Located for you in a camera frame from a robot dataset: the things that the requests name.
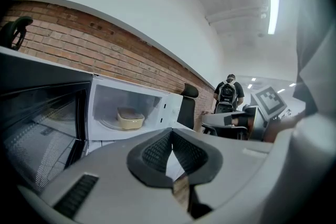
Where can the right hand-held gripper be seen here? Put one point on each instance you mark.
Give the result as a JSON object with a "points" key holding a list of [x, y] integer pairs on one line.
{"points": [[269, 98]]}

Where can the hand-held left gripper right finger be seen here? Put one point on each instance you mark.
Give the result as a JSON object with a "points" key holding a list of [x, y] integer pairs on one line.
{"points": [[231, 162]]}

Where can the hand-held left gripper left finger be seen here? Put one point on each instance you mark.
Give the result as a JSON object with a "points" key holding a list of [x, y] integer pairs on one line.
{"points": [[113, 165]]}

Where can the white microwave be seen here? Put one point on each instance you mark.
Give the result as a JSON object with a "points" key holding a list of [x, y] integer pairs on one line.
{"points": [[172, 110]]}

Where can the beige lidded container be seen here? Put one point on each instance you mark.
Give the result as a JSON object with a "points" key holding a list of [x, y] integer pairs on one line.
{"points": [[130, 119]]}

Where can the person's right forearm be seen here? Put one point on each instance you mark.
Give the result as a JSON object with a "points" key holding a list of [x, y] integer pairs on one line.
{"points": [[279, 128]]}

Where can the glass microwave turntable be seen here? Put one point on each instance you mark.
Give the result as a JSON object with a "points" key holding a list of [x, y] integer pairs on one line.
{"points": [[107, 124]]}

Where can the black glass microwave door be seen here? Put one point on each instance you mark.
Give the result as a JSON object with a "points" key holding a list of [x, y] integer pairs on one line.
{"points": [[39, 123]]}

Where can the black office chair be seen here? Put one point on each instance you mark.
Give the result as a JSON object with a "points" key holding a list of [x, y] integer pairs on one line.
{"points": [[187, 110]]}

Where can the black and white backpack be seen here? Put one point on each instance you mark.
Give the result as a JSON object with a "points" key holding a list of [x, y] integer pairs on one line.
{"points": [[227, 93]]}

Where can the long ceiling tube light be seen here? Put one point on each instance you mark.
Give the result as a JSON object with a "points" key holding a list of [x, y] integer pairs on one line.
{"points": [[273, 10]]}

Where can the person's gray shirt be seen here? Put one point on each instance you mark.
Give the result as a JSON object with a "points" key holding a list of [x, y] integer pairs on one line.
{"points": [[317, 34]]}

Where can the black curved object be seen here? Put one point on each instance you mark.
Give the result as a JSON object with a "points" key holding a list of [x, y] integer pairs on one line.
{"points": [[11, 31]]}

